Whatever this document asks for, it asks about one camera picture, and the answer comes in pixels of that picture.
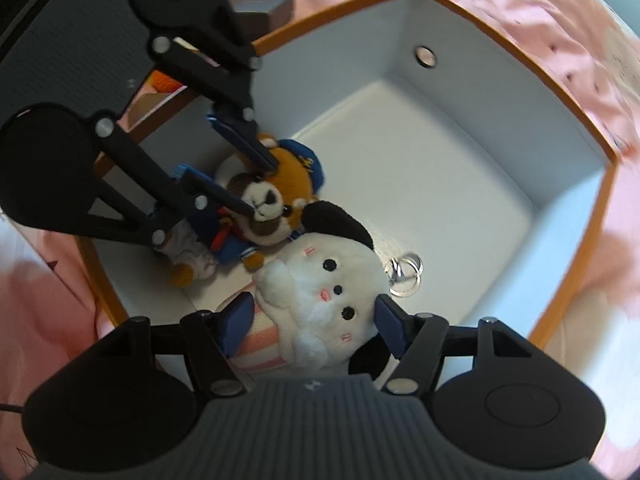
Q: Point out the orange cardboard box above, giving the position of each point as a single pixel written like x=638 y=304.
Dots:
x=425 y=160

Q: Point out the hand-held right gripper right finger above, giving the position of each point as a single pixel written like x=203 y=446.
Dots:
x=390 y=327

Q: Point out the orange crochet carrot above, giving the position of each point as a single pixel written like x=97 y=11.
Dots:
x=162 y=82

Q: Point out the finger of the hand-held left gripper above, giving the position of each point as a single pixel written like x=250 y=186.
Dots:
x=245 y=140
x=215 y=192

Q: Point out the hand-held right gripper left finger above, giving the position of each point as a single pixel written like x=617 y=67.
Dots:
x=237 y=322

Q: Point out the white dog plush toy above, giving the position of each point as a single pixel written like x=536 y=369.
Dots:
x=320 y=280

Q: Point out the pink printed blanket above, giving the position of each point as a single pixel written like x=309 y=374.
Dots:
x=550 y=35

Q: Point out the dark grey box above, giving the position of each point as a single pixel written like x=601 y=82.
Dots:
x=260 y=7

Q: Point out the brown bear plush toy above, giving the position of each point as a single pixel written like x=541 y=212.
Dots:
x=272 y=200

